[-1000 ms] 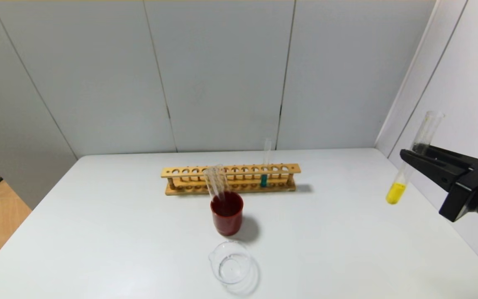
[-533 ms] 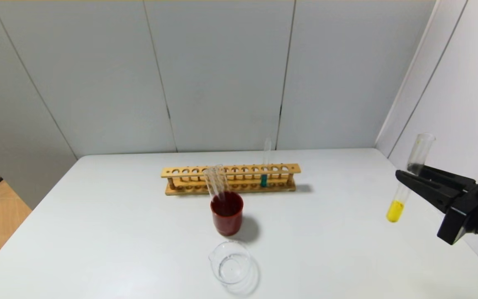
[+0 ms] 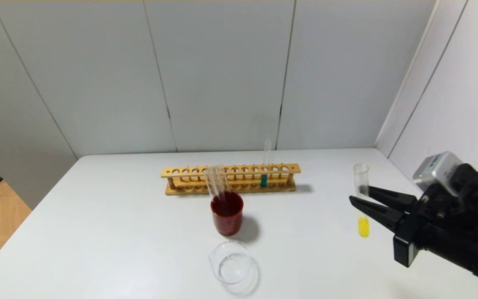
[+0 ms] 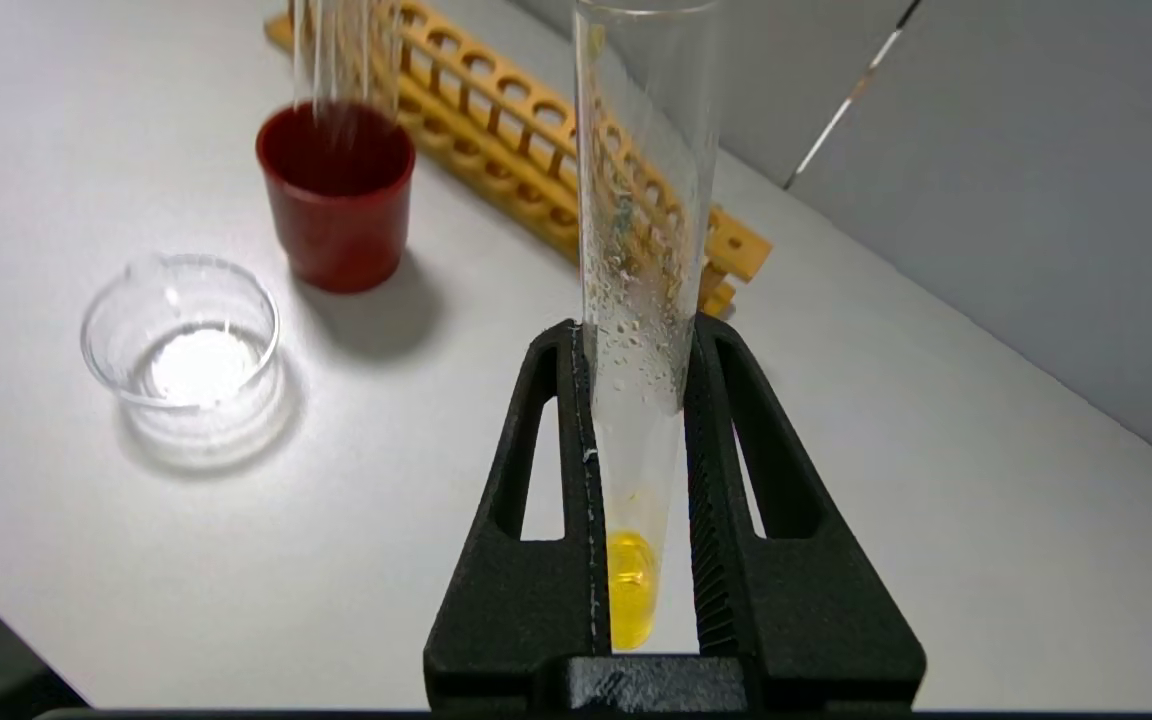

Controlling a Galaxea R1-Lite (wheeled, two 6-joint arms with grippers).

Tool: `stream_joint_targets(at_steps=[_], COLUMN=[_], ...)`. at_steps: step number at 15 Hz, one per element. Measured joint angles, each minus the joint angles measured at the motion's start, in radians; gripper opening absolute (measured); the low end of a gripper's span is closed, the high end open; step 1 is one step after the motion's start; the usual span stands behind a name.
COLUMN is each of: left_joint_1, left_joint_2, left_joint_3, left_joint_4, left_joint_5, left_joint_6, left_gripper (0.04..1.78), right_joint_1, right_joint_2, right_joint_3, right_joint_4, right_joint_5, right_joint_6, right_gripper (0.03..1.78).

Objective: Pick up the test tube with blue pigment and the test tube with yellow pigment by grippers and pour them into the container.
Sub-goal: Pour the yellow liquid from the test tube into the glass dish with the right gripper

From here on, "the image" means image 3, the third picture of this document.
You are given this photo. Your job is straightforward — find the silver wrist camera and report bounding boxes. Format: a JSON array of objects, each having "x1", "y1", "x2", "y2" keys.
[{"x1": 412, "y1": 152, "x2": 464, "y2": 196}]

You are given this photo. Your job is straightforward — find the red plastic cup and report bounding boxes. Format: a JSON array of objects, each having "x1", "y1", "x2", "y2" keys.
[{"x1": 210, "y1": 191, "x2": 244, "y2": 237}]

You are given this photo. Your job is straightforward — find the test tube with blue pigment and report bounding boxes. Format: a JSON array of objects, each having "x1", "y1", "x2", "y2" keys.
[{"x1": 261, "y1": 139, "x2": 273, "y2": 187}]

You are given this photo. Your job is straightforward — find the clear glass beaker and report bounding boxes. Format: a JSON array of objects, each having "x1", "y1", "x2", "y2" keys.
[{"x1": 208, "y1": 241, "x2": 253, "y2": 286}]

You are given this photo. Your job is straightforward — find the test tube with yellow pigment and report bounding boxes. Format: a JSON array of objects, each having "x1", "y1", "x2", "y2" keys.
[{"x1": 354, "y1": 163, "x2": 371, "y2": 238}]

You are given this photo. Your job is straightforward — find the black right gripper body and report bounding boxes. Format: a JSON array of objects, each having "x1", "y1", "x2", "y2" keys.
[{"x1": 393, "y1": 196, "x2": 478, "y2": 268}]

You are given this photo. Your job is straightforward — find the wooden test tube rack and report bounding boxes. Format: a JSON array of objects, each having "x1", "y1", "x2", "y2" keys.
[{"x1": 161, "y1": 164, "x2": 301, "y2": 196}]

